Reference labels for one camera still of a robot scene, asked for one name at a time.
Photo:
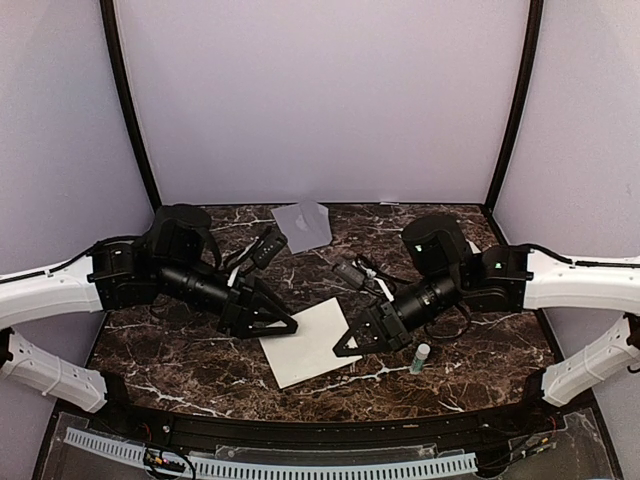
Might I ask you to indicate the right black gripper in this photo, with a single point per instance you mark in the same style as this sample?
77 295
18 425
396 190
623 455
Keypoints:
396 339

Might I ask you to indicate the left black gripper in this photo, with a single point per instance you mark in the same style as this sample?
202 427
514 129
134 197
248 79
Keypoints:
248 292

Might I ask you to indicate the beige letter paper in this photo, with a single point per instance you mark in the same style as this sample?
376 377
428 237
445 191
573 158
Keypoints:
309 352

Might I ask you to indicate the grey envelope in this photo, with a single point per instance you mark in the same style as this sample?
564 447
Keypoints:
306 225

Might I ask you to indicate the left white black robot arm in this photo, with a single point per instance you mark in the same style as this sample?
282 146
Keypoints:
177 257

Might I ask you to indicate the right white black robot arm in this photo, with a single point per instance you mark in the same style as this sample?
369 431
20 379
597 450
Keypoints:
507 278

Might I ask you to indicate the green glue stick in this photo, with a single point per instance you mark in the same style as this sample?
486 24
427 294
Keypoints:
421 355

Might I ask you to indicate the small circuit board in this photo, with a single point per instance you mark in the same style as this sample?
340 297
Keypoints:
157 462

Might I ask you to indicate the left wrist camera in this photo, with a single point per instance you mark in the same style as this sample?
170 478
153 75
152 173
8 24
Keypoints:
256 256

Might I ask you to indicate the white slotted cable duct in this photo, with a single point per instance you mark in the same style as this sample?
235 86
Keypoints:
198 467

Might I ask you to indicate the black front rail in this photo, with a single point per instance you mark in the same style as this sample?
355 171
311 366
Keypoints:
368 405

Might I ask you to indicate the left black frame post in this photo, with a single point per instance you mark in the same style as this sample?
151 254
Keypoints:
128 109

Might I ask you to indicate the black frame post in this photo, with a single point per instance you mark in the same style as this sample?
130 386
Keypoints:
521 89
128 109

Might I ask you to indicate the right black frame post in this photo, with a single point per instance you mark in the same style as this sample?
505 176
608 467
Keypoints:
521 89

